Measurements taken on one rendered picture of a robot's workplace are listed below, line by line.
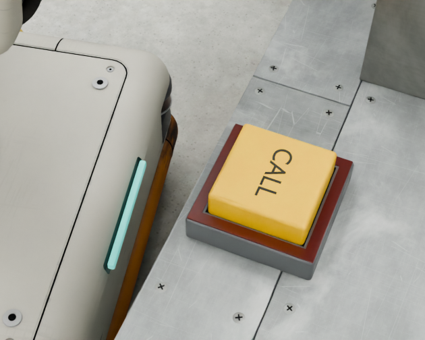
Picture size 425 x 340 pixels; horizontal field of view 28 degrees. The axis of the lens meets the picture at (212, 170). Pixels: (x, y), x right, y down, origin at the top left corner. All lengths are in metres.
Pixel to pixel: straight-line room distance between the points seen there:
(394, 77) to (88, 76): 0.79
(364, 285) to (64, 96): 0.85
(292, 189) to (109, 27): 1.33
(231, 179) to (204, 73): 1.20
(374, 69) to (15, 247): 0.67
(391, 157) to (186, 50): 1.20
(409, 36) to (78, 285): 0.66
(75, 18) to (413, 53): 1.31
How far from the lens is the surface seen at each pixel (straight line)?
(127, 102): 1.27
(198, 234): 0.50
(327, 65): 0.61
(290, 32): 0.63
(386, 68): 0.59
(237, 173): 0.49
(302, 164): 0.50
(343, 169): 0.52
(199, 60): 1.71
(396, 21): 0.56
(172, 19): 1.80
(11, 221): 1.17
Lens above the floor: 1.24
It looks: 54 degrees down
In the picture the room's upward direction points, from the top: 1 degrees clockwise
